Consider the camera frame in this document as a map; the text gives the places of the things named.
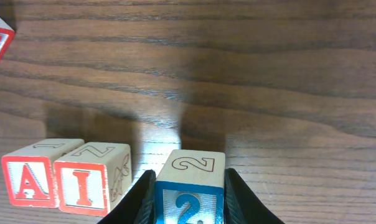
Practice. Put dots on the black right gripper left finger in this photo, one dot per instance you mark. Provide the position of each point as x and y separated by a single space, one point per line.
138 205

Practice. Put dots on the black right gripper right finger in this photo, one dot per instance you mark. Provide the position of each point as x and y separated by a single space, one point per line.
241 205

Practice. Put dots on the blue number 2 block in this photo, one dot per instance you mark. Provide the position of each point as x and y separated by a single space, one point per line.
190 188

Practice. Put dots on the red letter I block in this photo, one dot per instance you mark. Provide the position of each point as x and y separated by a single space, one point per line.
93 178

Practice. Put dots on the red letter A block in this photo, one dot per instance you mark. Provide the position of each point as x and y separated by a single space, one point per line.
29 174

